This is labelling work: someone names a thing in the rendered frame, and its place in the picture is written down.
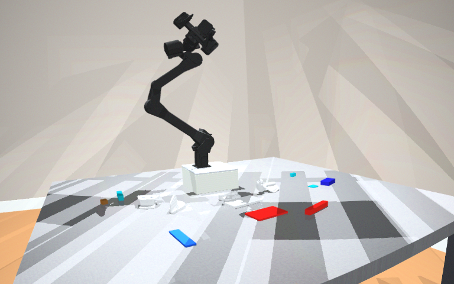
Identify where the cyan rectangular block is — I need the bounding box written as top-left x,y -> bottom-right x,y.
117,191 -> 124,201

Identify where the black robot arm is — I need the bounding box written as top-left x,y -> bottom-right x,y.
144,19 -> 216,169

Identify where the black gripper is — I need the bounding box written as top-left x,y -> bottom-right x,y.
173,12 -> 218,55

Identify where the red rectangular bar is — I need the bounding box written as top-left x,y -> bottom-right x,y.
304,201 -> 328,215

